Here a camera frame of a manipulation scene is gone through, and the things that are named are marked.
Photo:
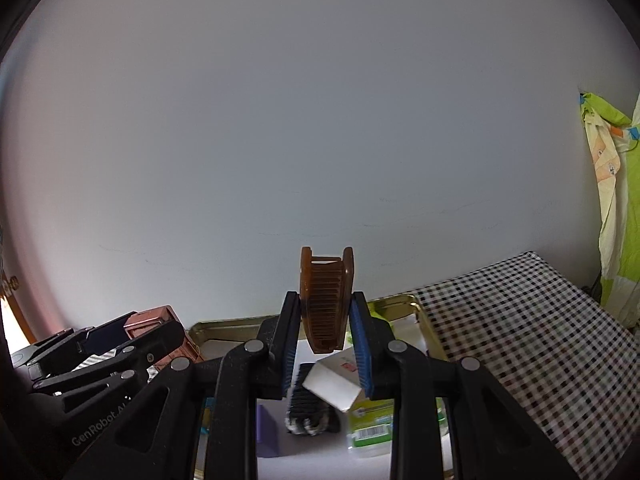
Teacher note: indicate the brown toy chest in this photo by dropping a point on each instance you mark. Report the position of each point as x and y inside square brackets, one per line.
[150, 317]

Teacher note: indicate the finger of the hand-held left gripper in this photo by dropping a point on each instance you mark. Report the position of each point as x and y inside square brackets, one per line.
[102, 336]
[150, 347]

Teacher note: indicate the green white packet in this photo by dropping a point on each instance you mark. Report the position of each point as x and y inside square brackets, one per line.
[372, 422]

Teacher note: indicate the small white box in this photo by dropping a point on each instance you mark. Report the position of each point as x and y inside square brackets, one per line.
[330, 380]

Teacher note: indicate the brass door knob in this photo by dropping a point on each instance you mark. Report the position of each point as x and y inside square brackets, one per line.
[7, 285]

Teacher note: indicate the green printed cloth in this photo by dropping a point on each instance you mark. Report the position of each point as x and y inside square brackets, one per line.
[607, 185]

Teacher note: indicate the gold tin box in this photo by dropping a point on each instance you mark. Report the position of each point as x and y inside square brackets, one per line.
[215, 332]

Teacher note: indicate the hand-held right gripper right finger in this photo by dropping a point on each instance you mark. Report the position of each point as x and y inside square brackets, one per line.
[361, 355]

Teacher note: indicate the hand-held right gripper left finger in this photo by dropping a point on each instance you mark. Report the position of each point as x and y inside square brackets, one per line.
[289, 360]

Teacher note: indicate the white paper liner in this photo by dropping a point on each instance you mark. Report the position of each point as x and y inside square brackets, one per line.
[310, 460]

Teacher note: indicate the purple block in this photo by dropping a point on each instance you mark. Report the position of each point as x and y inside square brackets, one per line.
[267, 430]

